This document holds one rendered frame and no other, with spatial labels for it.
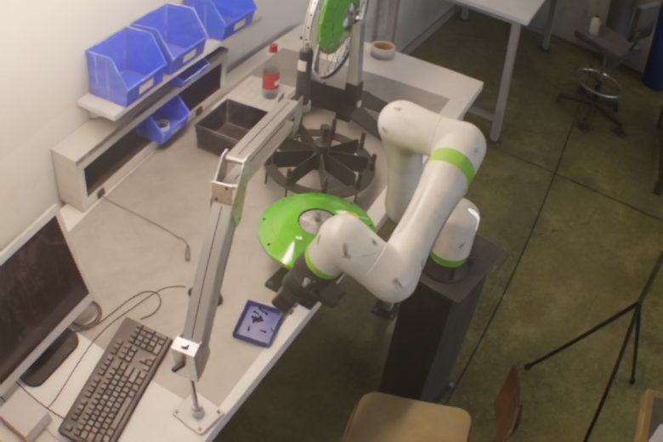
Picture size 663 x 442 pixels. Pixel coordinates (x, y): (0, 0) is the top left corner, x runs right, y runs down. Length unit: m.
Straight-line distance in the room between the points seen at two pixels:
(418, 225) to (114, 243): 0.97
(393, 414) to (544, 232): 1.99
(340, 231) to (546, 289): 2.16
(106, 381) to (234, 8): 1.54
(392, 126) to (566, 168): 2.73
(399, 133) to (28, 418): 1.23
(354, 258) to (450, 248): 0.70
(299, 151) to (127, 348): 0.90
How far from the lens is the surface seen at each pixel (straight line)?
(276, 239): 1.88
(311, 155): 2.28
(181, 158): 2.43
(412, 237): 1.55
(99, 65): 2.17
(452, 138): 1.74
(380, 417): 2.08
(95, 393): 1.73
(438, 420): 2.10
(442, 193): 1.63
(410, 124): 1.78
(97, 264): 2.07
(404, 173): 1.95
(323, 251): 1.49
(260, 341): 1.82
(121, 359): 1.79
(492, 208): 3.88
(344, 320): 3.14
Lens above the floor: 2.34
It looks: 39 degrees down
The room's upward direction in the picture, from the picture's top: 7 degrees clockwise
